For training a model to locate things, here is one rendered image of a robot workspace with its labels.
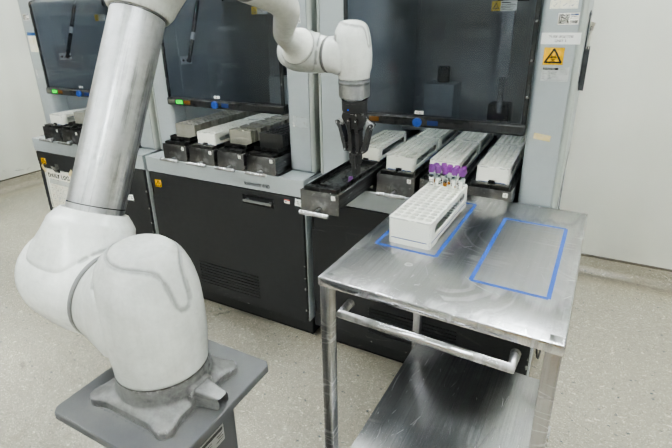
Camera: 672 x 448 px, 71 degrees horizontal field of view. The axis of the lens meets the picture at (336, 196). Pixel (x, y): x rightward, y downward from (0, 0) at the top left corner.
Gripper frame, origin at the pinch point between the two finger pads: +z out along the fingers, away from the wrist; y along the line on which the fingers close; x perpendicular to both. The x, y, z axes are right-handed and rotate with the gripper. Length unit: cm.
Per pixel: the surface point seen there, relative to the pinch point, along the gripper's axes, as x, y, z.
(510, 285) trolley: 37, -56, 1
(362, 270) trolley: 47, -29, 1
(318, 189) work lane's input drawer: 10.2, 7.4, 6.4
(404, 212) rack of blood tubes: 27.9, -29.6, -3.2
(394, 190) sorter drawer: -14.8, -6.0, 14.0
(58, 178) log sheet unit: 5, 183, 40
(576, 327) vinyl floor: -76, -67, 93
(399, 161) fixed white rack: -19.2, -5.6, 5.1
